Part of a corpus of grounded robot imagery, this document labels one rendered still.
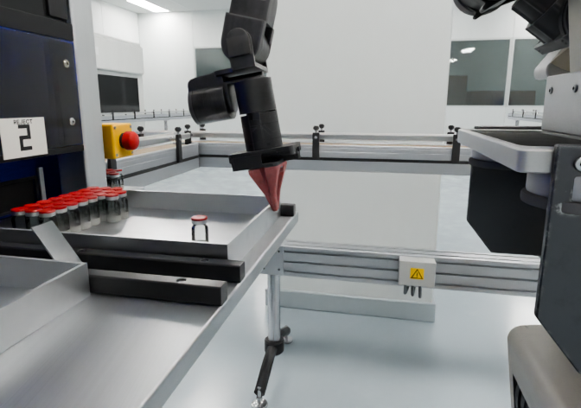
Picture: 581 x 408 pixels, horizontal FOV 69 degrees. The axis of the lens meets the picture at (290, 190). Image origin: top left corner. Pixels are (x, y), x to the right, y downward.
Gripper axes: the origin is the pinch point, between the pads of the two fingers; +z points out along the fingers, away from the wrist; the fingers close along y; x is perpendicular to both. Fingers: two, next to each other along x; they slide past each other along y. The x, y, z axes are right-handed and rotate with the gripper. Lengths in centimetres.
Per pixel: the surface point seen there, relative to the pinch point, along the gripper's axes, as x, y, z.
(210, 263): 22.3, 1.9, 0.9
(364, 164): -82, -10, 7
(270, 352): -80, 36, 74
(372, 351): -109, 0, 94
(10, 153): 10.1, 36.1, -14.9
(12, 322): 37.5, 12.3, -0.9
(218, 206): -5.4, 11.9, 0.0
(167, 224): 3.5, 17.2, 0.2
